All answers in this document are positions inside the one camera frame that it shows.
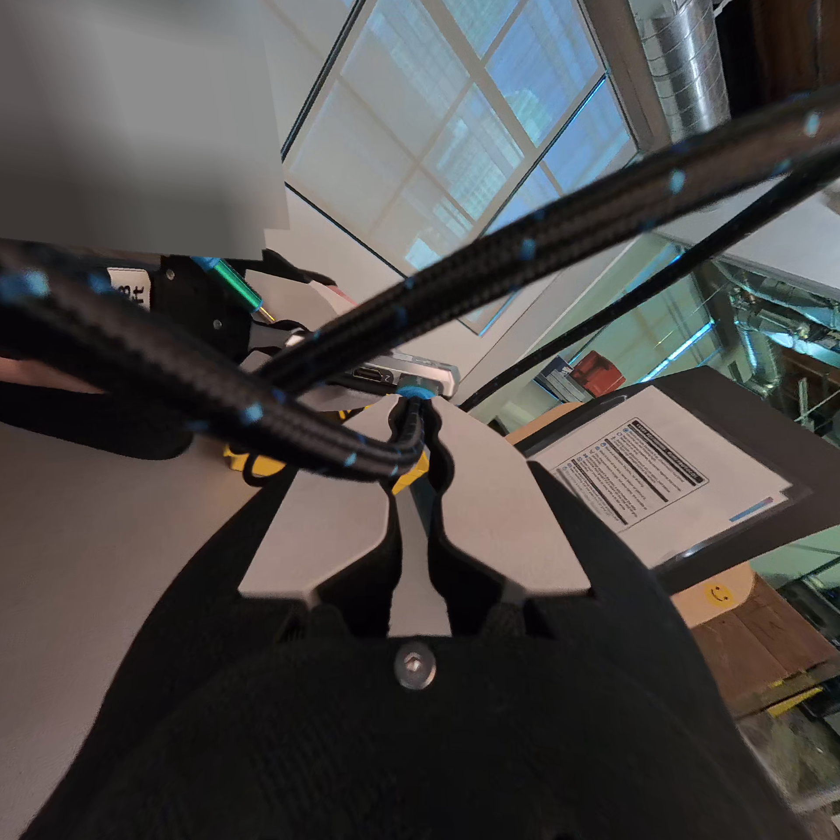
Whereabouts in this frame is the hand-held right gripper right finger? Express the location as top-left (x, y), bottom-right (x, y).
top-left (428, 394), bottom-right (597, 634)

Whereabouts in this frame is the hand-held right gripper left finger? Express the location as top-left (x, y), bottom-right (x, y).
top-left (238, 398), bottom-right (405, 611)

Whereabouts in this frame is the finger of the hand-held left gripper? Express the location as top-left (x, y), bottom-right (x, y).
top-left (239, 351), bottom-right (382, 421)
top-left (244, 249), bottom-right (358, 343)

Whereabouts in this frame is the black braided cable slim plug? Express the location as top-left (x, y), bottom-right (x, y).
top-left (193, 257), bottom-right (278, 324)

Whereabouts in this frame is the thick black braided hdmi cable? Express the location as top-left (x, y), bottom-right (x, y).
top-left (0, 246), bottom-right (437, 485)
top-left (252, 85), bottom-right (840, 411)

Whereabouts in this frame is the grey hdmi switch adapter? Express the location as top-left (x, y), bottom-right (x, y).
top-left (289, 331), bottom-right (462, 401)

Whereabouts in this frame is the yellow plastic bin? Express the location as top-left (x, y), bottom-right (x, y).
top-left (222, 406), bottom-right (431, 496)

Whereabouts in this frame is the person's left forearm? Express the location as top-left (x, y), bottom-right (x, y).
top-left (0, 354), bottom-right (109, 396)

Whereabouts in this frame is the red case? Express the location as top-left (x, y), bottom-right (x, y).
top-left (571, 351), bottom-right (627, 398)

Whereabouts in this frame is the printed instruction sheet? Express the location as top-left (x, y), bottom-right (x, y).
top-left (528, 386), bottom-right (795, 572)

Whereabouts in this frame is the instruction sign on stand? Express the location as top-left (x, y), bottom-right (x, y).
top-left (505, 400), bottom-right (756, 627)
top-left (512, 366), bottom-right (840, 595)

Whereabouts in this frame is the large gridded window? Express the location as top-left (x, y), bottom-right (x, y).
top-left (282, 0), bottom-right (641, 336)

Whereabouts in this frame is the brown cardboard box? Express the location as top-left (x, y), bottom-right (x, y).
top-left (689, 577), bottom-right (840, 716)

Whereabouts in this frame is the silver flexible duct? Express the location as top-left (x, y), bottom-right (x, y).
top-left (722, 282), bottom-right (840, 395)

